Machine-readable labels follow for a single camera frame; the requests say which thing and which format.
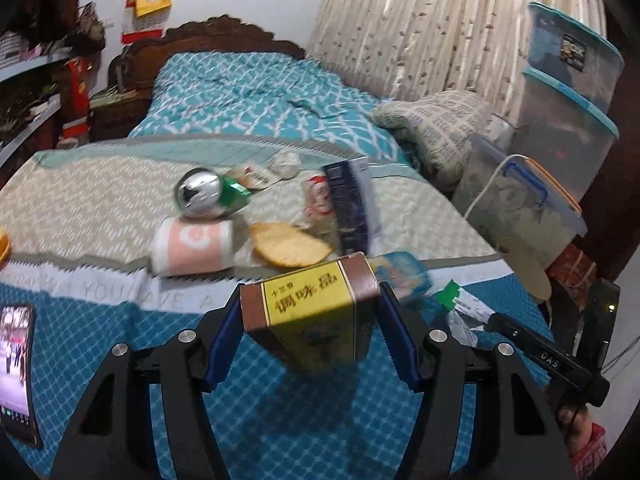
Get green and white wrapper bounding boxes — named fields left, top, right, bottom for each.
left=434, top=280, right=497, bottom=347

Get reddish brown box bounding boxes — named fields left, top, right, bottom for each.
left=546, top=245, right=599, bottom=307

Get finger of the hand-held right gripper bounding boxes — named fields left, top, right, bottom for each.
left=487, top=312, right=598, bottom=396

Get dark wooden nightstand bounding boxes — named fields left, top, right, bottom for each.
left=89, top=87, right=152, bottom=142

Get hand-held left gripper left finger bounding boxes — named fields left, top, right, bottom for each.
left=50, top=287, right=247, bottom=480

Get carved wooden headboard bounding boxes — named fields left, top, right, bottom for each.
left=107, top=16, right=306, bottom=97

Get tall red box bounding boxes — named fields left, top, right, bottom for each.
left=61, top=57, right=94, bottom=142

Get round yellow cracker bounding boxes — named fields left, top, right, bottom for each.
left=249, top=221, right=334, bottom=269

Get beige leaf print curtain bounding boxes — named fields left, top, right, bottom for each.
left=307, top=0, right=609, bottom=117

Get cluttered wall shelves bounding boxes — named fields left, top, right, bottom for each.
left=0, top=0, right=107, bottom=171

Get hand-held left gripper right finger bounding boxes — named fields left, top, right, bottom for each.
left=377, top=280, right=576, bottom=480

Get white cable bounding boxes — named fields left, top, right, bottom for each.
left=462, top=154, right=532, bottom=221

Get light blue snack packet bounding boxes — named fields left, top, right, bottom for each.
left=369, top=251, right=434, bottom=305

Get red and white drink can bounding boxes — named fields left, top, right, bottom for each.
left=302, top=172, right=337, bottom=227

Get dark blue carton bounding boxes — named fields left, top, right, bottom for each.
left=322, top=157, right=384, bottom=256

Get clear bin with teal lid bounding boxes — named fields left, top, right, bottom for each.
left=519, top=67, right=620, bottom=202

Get clear bin with label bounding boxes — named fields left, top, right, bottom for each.
left=527, top=2, right=626, bottom=112

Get patterned pillow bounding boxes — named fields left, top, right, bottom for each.
left=370, top=91, right=494, bottom=187

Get person's right hand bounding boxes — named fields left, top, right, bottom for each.
left=556, top=404, right=608, bottom=466

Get white printed snack wrapper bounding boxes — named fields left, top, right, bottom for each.
left=227, top=160, right=281, bottom=192

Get green drink can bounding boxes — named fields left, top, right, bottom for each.
left=174, top=167, right=252, bottom=221

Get black smartphone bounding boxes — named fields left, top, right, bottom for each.
left=0, top=302, right=42, bottom=449

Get crumpled white paper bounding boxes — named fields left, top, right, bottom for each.
left=270, top=150, right=302, bottom=179

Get pink and white paper cup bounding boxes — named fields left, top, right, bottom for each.
left=152, top=216, right=237, bottom=277

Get brown and yellow cardboard box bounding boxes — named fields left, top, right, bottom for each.
left=240, top=252, right=382, bottom=374

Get beige round board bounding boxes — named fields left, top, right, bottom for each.
left=499, top=232, right=552, bottom=302

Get teal patterned quilt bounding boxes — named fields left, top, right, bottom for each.
left=128, top=52, right=417, bottom=167

